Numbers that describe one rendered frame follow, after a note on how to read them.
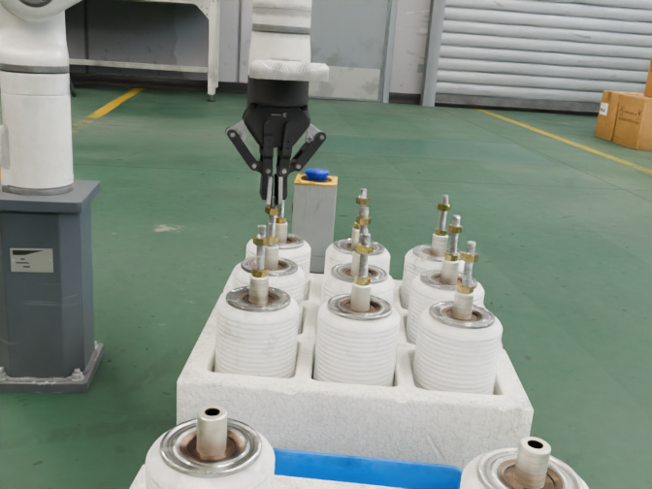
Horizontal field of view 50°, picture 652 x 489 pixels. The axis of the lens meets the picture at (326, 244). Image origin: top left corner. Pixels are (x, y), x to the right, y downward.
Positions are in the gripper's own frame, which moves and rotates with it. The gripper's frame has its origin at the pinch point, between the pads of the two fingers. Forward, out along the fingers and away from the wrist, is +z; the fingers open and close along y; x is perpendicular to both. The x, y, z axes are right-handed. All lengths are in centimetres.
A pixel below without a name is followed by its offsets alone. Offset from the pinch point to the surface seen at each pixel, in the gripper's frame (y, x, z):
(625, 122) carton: -275, -287, 25
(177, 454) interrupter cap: 14.5, 41.7, 9.9
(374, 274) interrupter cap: -13.3, 4.3, 10.3
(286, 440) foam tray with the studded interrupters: 1.2, 20.4, 23.8
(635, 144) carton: -272, -270, 35
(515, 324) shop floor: -59, -32, 36
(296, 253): -5.1, -6.8, 11.1
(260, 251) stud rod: 3.5, 12.0, 4.4
